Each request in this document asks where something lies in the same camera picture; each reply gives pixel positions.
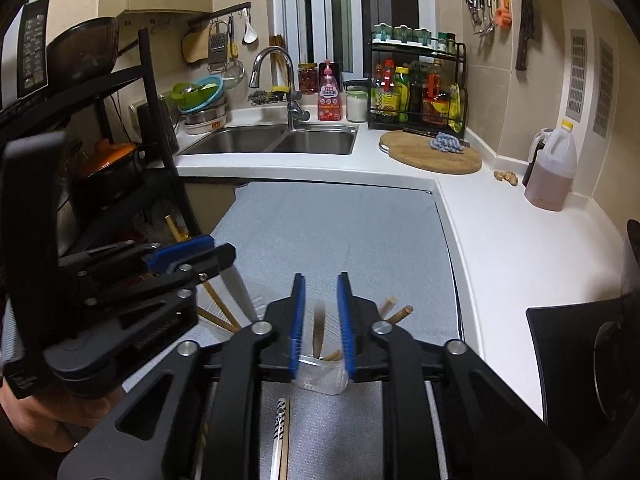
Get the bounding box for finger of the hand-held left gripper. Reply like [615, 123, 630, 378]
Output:
[75, 242, 237, 313]
[57, 234, 217, 277]

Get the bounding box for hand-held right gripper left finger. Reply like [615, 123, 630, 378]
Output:
[57, 272, 307, 480]

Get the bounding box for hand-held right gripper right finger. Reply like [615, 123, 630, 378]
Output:
[336, 271, 586, 480]

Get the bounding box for single wooden chopstick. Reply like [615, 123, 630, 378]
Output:
[164, 214, 240, 333]

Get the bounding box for clear plastic utensil container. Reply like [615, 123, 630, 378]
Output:
[197, 277, 416, 397]

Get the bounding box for pile of wooden chopsticks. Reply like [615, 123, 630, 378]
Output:
[196, 297, 415, 480]

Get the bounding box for person's left hand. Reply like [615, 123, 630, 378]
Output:
[0, 379, 103, 456]

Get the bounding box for grey woven mat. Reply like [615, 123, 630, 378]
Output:
[122, 180, 463, 480]

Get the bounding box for orange lidded pot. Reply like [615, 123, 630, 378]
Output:
[70, 138, 145, 207]

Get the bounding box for black electric kettle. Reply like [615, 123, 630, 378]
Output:
[136, 94, 180, 155]

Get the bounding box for black storage rack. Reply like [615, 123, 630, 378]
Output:
[0, 27, 213, 266]

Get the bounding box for stainless steel sink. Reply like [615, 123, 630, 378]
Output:
[177, 123, 360, 157]

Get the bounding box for green and blue colander bowls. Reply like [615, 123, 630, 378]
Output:
[172, 75, 225, 114]

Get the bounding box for sink sponge caddy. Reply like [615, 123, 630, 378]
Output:
[247, 87, 292, 107]

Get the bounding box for round wooden cutting board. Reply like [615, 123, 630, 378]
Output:
[378, 128, 484, 175]

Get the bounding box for metal mesh strainer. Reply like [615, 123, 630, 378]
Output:
[220, 58, 246, 91]

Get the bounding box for pink dish soap bottle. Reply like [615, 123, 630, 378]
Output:
[317, 59, 347, 122]

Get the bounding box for red chili jar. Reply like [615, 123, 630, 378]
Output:
[298, 62, 320, 96]

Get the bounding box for hanging wooden board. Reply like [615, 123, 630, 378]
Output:
[181, 31, 210, 65]

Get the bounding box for metal grater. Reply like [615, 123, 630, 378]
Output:
[207, 20, 229, 72]

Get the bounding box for white lidded jar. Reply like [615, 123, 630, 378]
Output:
[346, 85, 370, 124]

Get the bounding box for microwave oven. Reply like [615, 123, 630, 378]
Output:
[0, 0, 52, 108]

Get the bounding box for chopstick holder behind faucet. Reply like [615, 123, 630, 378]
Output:
[269, 34, 297, 91]

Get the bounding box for blue scrubbing cloth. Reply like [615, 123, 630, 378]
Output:
[426, 133, 464, 155]

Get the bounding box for dark mixing bowl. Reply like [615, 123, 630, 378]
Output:
[46, 16, 122, 87]

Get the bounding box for chrome kitchen faucet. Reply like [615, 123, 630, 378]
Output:
[248, 46, 307, 132]

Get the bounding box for black glass gas stove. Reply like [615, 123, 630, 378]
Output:
[525, 294, 640, 480]

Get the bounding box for row of sauce bottles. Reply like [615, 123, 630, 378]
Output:
[371, 59, 463, 128]

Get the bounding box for cooking oil jug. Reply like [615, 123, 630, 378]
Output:
[522, 119, 579, 212]

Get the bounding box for window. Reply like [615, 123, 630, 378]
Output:
[272, 0, 441, 82]

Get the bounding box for row of spice jars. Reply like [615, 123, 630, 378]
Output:
[373, 23, 457, 53]

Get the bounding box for hanging cleaver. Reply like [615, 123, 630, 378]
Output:
[515, 0, 536, 72]

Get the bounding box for white spoon with striped handle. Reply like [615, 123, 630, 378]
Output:
[270, 396, 292, 480]

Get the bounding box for black wall hook rail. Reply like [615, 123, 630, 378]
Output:
[188, 3, 251, 29]

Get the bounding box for black wire spice rack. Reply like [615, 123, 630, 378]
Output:
[368, 35, 469, 134]

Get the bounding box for narrow wall vent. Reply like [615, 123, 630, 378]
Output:
[565, 30, 589, 124]

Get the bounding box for wide wall vent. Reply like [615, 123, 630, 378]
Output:
[592, 37, 615, 137]

